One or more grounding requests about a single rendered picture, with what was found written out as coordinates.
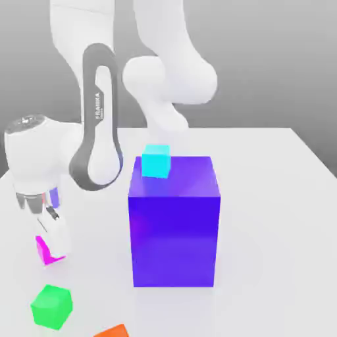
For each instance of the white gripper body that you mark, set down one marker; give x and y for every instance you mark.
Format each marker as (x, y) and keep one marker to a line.
(56, 233)

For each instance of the small magenta cube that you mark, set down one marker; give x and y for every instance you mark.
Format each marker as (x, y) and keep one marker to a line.
(44, 256)

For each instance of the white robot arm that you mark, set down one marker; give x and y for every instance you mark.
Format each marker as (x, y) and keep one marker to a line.
(100, 158)

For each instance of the small green cube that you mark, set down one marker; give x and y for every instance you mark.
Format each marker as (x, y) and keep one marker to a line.
(51, 306)

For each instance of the small orange cube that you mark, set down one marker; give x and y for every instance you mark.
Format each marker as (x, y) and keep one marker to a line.
(113, 331)

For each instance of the small cyan cube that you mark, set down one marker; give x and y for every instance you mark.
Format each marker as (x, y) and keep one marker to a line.
(155, 162)

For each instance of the large blue box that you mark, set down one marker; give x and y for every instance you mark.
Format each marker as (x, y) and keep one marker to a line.
(173, 237)

